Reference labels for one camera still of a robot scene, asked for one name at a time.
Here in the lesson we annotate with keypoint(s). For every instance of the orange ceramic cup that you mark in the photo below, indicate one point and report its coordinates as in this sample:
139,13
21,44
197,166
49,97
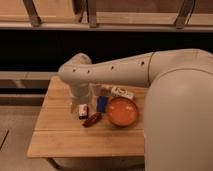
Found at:
122,111

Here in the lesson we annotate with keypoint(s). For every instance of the dark red brown object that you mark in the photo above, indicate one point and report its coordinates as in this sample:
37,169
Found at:
92,119

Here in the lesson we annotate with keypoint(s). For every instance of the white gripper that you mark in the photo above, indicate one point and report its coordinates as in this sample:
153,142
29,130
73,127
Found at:
78,91

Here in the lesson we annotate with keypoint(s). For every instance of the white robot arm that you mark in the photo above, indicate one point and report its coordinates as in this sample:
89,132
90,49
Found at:
178,110

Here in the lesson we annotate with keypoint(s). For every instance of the blue rectangular block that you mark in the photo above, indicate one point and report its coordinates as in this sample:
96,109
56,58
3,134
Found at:
101,103

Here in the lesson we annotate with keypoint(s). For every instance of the wooden table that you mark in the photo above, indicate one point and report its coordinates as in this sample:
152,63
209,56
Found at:
59,131

